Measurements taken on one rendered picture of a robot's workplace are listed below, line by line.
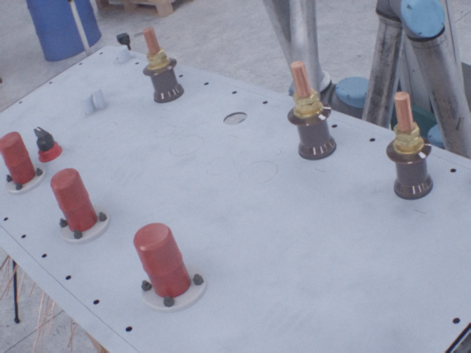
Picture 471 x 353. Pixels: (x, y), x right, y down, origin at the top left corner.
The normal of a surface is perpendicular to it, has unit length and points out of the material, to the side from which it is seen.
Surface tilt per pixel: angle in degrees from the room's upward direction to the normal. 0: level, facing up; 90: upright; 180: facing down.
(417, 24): 83
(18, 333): 0
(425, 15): 82
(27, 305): 0
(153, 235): 4
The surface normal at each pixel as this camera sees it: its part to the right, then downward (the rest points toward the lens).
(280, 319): -0.25, -0.80
